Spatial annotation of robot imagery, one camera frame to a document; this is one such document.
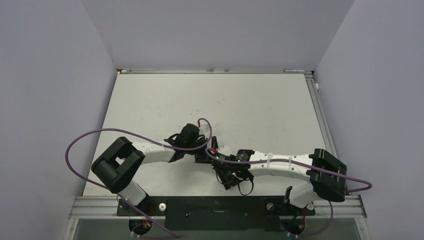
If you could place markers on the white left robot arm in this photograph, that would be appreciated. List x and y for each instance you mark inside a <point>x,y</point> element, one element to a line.
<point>118,164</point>

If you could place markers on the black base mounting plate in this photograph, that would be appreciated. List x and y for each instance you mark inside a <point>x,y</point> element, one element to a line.
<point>217,213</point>

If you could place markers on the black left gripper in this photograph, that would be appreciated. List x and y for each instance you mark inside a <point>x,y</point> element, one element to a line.
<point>204,158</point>

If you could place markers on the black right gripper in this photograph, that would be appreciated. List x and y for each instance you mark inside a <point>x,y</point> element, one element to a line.
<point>228,181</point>

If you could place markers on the aluminium frame rail back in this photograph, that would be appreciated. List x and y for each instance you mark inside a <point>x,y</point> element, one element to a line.
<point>212,71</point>

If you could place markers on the aluminium frame rail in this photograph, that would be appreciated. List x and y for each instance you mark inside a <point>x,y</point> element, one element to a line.
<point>353,206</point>
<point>212,71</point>

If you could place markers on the aluminium frame rail right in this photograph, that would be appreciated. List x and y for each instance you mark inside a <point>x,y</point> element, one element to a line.
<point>353,206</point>

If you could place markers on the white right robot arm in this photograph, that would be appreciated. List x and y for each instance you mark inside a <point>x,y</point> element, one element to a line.
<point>321,175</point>

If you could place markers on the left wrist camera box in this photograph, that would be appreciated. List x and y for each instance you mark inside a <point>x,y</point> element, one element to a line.
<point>205,130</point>

